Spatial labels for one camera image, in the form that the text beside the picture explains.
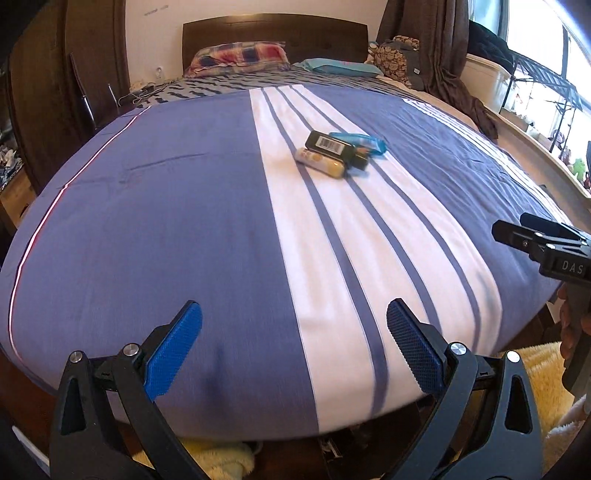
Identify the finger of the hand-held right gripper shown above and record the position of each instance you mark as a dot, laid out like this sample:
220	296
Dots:
515	235
554	226

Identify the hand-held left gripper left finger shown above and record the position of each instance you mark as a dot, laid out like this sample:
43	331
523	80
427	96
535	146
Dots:
173	350

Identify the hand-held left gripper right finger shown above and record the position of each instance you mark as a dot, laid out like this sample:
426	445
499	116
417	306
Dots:
413	348

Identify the yellow lotion bottle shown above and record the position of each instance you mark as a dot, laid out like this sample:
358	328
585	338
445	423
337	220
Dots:
323	165

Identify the person's right hand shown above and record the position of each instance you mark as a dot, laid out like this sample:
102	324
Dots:
567	323

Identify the green frog plush toy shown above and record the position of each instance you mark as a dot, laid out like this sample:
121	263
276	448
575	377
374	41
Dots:
578	167

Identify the window sill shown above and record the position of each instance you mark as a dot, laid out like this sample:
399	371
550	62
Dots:
531	152

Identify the yellow fluffy rug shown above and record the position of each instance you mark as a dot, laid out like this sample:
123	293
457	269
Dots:
545	369

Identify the blue white striped bedsheet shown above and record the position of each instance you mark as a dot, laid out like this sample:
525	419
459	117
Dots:
184	207

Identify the black metal rack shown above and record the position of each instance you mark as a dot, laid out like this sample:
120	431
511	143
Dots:
545	76

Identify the white storage box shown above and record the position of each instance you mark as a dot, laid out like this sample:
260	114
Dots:
485	81

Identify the teal plastic packet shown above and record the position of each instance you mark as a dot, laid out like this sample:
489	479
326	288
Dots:
364	138

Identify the black jacket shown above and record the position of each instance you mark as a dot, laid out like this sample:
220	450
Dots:
489	44

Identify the dark green bottle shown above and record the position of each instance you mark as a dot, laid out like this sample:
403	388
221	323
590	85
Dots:
328	144

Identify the brown curtain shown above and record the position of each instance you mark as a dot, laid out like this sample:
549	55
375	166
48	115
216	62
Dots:
443	37

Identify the patterned grey backpack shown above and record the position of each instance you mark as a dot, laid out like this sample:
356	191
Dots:
395	60

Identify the teal pillow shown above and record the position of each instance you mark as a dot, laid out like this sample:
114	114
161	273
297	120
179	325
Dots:
337	68

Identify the grey black striped blanket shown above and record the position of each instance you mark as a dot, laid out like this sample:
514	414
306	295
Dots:
231	87

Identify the dark wooden wardrobe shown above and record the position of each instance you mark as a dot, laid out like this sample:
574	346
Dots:
46	83

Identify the plaid pillow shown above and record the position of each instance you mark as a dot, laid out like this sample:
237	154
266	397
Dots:
240	55

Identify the dark wooden headboard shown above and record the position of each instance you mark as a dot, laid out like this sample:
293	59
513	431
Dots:
277	30

